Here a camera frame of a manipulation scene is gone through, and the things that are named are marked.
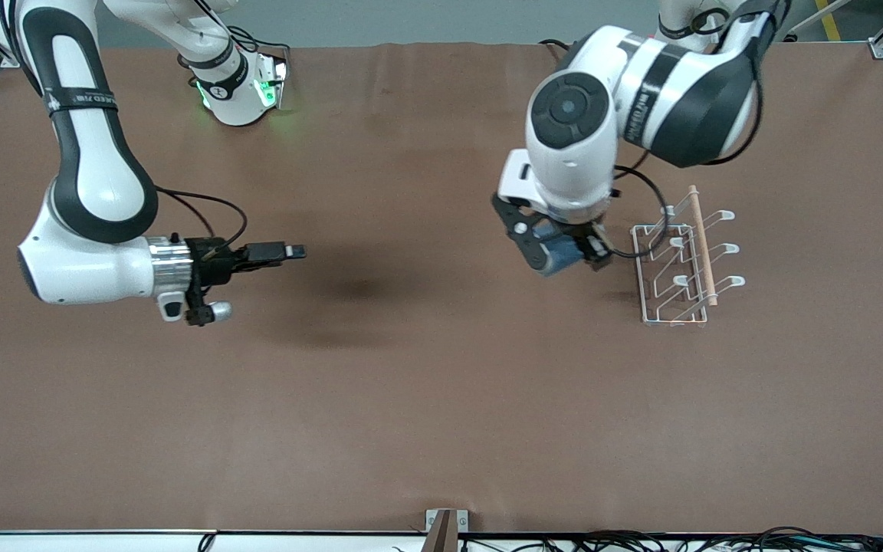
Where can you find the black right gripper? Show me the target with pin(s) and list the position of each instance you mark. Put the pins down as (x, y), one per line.
(208, 264)

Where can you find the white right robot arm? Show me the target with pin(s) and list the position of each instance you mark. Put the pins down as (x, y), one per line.
(96, 176)

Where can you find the blue plastic cup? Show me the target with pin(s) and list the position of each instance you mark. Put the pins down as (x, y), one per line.
(560, 257)

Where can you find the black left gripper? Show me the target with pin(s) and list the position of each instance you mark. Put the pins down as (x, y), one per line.
(593, 249)

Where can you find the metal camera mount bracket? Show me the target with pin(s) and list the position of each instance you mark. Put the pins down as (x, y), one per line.
(435, 521)

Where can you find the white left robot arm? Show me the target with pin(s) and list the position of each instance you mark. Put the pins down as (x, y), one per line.
(572, 146)

